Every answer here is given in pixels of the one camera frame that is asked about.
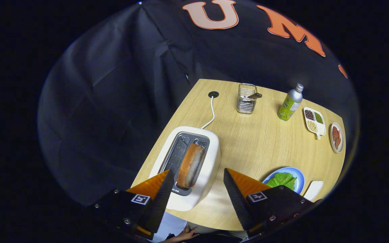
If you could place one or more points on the white divided dish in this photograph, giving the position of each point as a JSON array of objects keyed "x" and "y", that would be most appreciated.
[{"x": 321, "y": 129}]

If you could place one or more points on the green and silver bottle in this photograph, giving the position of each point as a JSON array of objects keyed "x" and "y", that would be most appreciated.
[{"x": 289, "y": 108}]

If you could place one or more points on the black backdrop cloth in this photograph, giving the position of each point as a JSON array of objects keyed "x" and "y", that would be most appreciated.
[{"x": 113, "y": 101}]

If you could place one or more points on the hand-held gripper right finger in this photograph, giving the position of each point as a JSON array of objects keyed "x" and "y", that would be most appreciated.
[{"x": 238, "y": 202}]

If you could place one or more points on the pile of dark red beans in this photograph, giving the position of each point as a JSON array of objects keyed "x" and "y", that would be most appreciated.
[{"x": 309, "y": 114}]

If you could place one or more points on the white square plate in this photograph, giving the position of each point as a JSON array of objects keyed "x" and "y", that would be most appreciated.
[{"x": 314, "y": 190}]

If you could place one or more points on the white toaster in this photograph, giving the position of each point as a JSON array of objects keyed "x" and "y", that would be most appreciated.
[{"x": 211, "y": 158}]

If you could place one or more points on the green lettuce leaf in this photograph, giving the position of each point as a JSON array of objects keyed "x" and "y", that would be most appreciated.
[{"x": 282, "y": 180}]

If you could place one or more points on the pile of yellow soybeans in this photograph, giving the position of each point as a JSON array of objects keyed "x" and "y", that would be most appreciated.
[{"x": 312, "y": 126}]

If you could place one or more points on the brown meat piece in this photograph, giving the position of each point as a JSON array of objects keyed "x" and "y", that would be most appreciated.
[
  {"x": 335, "y": 131},
  {"x": 338, "y": 142}
]

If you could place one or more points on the blue plate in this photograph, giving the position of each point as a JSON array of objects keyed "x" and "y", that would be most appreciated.
[{"x": 299, "y": 179}]

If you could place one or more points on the toasted bread slice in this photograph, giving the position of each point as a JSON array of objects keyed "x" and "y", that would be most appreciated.
[{"x": 191, "y": 165}]

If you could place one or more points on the pile of green beans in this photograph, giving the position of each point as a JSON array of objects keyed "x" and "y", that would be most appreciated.
[{"x": 318, "y": 117}]

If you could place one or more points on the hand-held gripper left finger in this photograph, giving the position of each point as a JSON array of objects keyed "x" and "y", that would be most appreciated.
[{"x": 162, "y": 202}]

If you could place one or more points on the white oval plate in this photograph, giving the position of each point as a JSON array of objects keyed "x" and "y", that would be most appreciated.
[{"x": 341, "y": 145}]

